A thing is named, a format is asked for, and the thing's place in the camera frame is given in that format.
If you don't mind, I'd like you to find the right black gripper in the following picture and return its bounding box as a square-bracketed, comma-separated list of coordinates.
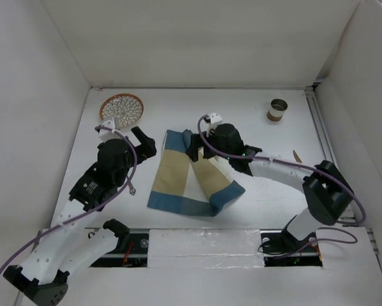
[185, 131, 232, 163]

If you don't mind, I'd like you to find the blue beige white cloth napkin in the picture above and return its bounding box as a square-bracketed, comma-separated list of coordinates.
[147, 129, 246, 217]

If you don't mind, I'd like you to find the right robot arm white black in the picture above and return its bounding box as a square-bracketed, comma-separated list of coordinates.
[184, 124, 353, 256]

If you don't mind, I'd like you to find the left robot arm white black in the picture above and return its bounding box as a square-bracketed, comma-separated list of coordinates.
[3, 127, 157, 305]

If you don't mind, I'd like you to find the orange floral patterned plate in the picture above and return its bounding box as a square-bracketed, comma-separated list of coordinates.
[99, 94, 144, 128]

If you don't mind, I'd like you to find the silver fork with pink neck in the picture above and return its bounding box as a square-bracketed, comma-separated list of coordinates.
[126, 175, 136, 196]

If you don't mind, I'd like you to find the metal cup with brown base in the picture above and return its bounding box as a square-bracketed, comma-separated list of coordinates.
[267, 99, 288, 122]

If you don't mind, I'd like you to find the white foam block front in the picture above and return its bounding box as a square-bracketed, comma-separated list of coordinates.
[147, 229, 264, 269]

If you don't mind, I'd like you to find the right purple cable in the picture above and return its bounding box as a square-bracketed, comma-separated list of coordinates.
[198, 114, 367, 256]

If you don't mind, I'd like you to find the purple cable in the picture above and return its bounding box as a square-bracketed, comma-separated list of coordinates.
[198, 114, 367, 256]
[0, 124, 139, 300]

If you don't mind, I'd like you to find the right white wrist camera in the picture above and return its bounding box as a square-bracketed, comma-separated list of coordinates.
[203, 112, 223, 129]

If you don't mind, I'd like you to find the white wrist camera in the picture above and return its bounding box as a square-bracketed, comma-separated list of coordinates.
[95, 117, 118, 142]
[203, 112, 223, 129]

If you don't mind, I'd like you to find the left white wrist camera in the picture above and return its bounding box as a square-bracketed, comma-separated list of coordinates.
[95, 117, 118, 142]

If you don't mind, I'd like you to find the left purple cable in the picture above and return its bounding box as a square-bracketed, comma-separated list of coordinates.
[0, 124, 139, 300]

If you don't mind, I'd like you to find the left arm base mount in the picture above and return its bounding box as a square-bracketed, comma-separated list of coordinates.
[91, 229, 149, 268]

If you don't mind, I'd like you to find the aluminium rail right side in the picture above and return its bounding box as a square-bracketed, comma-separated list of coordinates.
[304, 86, 358, 227]

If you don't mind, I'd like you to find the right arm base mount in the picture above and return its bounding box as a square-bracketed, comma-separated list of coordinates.
[258, 231, 323, 268]

